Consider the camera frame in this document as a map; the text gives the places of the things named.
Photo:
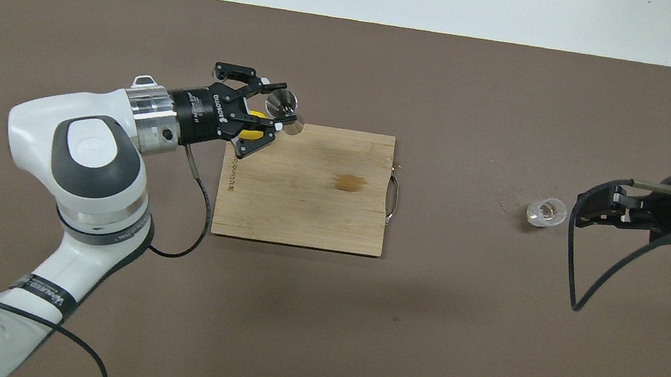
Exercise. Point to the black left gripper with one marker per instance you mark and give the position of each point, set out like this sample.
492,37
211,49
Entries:
203,115

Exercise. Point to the steel double jigger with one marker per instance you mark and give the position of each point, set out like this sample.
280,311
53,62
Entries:
282,104

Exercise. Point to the small clear glass cup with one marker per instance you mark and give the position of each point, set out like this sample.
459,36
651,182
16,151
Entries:
547,212

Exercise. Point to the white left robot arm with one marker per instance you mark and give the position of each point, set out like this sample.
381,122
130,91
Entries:
90,152

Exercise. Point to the yellow lemon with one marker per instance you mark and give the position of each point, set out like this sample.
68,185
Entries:
253,135

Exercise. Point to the bamboo cutting board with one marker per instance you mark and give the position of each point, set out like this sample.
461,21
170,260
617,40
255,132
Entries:
307,210

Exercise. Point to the brown table mat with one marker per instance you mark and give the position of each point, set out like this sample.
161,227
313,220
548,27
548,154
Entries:
355,344

